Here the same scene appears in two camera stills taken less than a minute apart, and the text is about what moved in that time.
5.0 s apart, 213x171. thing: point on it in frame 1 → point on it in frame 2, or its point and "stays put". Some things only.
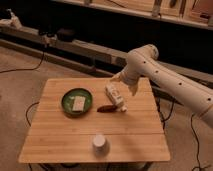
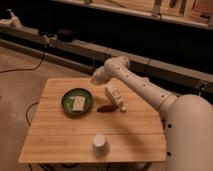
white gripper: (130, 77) → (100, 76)
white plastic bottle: (116, 98) stays put
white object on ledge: (14, 21) stays put
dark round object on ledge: (66, 35) stays put
